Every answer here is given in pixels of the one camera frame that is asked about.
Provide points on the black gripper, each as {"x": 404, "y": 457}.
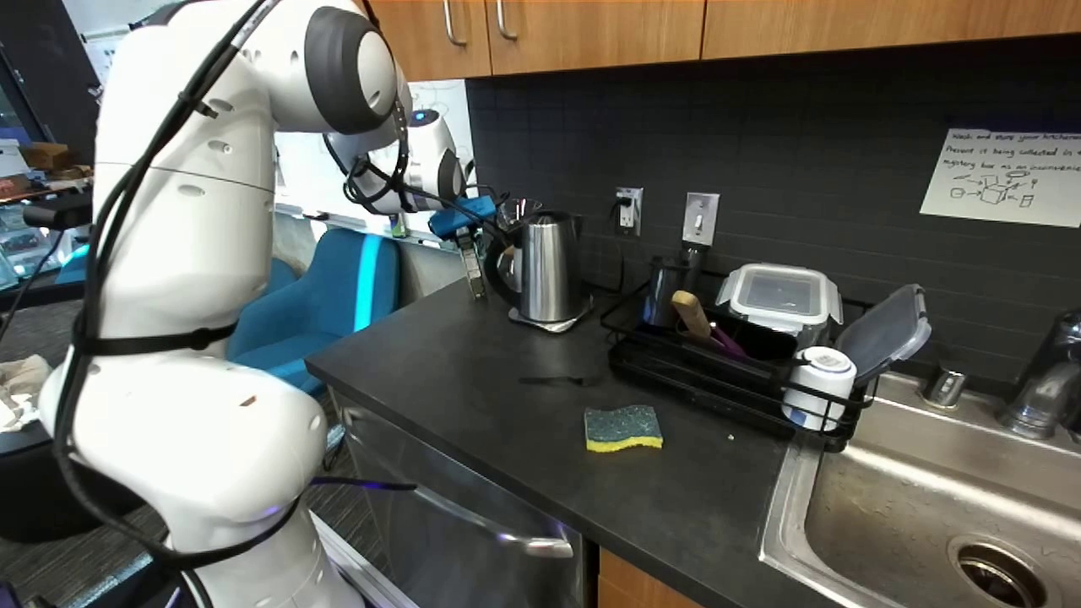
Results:
{"x": 477, "y": 234}

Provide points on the stainless steel electric kettle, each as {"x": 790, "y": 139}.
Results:
{"x": 544, "y": 264}

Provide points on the kettle power base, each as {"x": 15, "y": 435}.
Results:
{"x": 559, "y": 320}

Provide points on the blue chair with light stripe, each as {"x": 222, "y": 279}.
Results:
{"x": 325, "y": 292}

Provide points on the blue utensil in rack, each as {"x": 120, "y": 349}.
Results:
{"x": 653, "y": 300}

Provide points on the wooden upper cabinet door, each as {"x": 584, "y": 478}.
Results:
{"x": 889, "y": 16}
{"x": 608, "y": 28}
{"x": 432, "y": 28}

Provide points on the wooden cabinet door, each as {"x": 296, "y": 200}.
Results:
{"x": 608, "y": 28}
{"x": 889, "y": 16}
{"x": 637, "y": 585}
{"x": 432, "y": 28}

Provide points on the yellow and green sponge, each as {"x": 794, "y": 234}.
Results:
{"x": 621, "y": 425}

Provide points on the stainless steel dishwasher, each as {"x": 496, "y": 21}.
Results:
{"x": 450, "y": 528}

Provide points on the clear plastic lidded container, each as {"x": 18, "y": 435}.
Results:
{"x": 779, "y": 296}

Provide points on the white cup in rack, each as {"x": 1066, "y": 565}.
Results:
{"x": 817, "y": 383}

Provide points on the wooden lower cabinet door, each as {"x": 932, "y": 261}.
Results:
{"x": 637, "y": 585}

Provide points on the grey plastic container lid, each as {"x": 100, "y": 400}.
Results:
{"x": 884, "y": 328}

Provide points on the stainless steel sink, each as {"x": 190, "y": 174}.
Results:
{"x": 932, "y": 508}

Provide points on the metal sink faucet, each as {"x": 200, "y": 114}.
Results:
{"x": 1041, "y": 383}

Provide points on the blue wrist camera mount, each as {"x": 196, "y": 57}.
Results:
{"x": 459, "y": 213}

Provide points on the white wall power outlet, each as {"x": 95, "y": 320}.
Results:
{"x": 628, "y": 206}

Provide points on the white wall light switch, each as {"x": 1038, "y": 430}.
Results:
{"x": 700, "y": 217}

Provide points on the black camera on tripod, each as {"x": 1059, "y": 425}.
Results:
{"x": 52, "y": 206}

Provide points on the white paper wall sign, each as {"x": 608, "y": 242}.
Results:
{"x": 1002, "y": 174}

